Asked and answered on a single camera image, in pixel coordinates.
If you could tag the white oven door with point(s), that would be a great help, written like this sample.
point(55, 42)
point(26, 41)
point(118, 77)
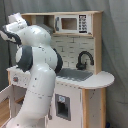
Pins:
point(6, 93)

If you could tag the wooden toy kitchen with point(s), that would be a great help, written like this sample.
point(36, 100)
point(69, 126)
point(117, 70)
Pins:
point(69, 46)

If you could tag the white cabinet door with dispenser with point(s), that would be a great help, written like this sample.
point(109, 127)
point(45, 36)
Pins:
point(65, 109)

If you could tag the grey toy sink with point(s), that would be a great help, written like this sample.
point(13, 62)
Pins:
point(73, 74)

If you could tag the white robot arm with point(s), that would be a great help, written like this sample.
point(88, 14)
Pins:
point(35, 56)

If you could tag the left red oven knob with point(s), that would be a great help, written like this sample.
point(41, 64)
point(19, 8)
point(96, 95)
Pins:
point(15, 79)

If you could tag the black toy faucet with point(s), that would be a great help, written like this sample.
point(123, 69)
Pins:
point(80, 65)

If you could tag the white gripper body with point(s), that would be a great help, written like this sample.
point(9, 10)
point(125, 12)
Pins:
point(16, 22)

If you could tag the white microwave door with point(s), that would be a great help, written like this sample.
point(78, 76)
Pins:
point(73, 23)

